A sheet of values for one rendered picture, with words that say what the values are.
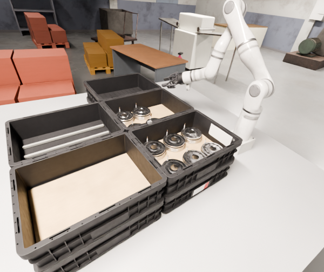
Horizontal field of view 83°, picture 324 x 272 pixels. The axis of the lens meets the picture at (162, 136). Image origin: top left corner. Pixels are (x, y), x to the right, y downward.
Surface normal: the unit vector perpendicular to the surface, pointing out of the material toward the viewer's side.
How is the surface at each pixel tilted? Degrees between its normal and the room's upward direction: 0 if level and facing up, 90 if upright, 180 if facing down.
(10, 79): 90
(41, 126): 90
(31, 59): 90
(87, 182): 0
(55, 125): 90
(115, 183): 0
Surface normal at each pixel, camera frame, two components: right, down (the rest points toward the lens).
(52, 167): 0.58, 0.53
